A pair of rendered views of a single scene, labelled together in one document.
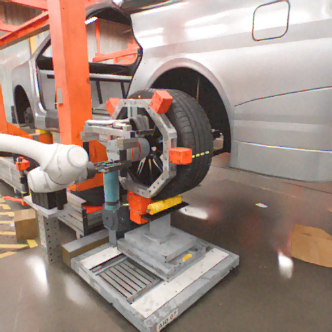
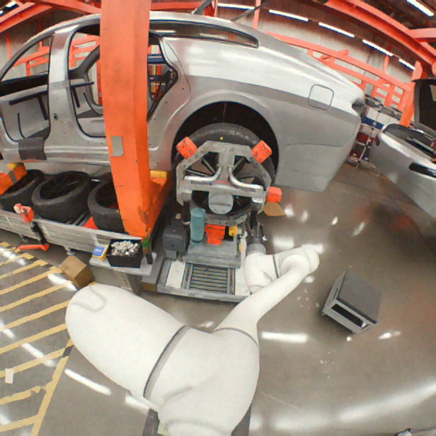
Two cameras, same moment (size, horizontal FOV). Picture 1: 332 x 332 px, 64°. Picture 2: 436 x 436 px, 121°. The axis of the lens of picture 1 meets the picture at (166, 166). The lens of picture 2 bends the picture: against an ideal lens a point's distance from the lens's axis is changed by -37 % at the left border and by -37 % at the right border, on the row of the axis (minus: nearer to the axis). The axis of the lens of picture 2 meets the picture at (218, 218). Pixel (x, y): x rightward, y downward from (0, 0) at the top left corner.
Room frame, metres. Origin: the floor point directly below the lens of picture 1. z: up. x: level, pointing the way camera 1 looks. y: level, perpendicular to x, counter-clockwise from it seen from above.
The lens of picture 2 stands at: (0.79, 0.89, 1.46)
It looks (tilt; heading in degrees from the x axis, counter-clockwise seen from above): 40 degrees down; 314
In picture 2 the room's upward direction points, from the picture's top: 8 degrees clockwise
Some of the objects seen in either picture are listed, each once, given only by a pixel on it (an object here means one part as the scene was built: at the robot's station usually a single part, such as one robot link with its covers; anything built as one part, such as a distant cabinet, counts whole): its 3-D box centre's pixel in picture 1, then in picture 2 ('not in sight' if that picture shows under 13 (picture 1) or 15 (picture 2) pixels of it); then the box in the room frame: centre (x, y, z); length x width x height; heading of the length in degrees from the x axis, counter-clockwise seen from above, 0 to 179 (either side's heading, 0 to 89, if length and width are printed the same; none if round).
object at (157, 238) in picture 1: (159, 222); (214, 231); (1.62, 0.04, 0.32); 0.40 x 0.30 x 0.28; 46
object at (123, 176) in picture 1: (123, 163); (252, 219); (1.21, 0.20, 0.83); 0.04 x 0.04 x 0.16
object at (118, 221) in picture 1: (131, 217); (178, 232); (1.84, 0.26, 0.26); 0.42 x 0.18 x 0.35; 136
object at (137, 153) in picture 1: (128, 149); (221, 194); (1.45, 0.21, 0.85); 0.21 x 0.14 x 0.14; 136
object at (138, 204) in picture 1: (144, 205); (216, 228); (1.53, 0.13, 0.48); 0.16 x 0.12 x 0.17; 136
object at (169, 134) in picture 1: (138, 147); (221, 187); (1.50, 0.16, 0.85); 0.54 x 0.07 x 0.54; 46
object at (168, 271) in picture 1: (160, 248); (212, 246); (1.62, 0.04, 0.13); 0.50 x 0.36 x 0.10; 46
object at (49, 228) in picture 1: (49, 232); (126, 277); (1.69, 0.82, 0.21); 0.10 x 0.10 x 0.42; 46
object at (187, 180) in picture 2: (109, 116); (205, 166); (1.48, 0.32, 1.03); 0.19 x 0.18 x 0.11; 136
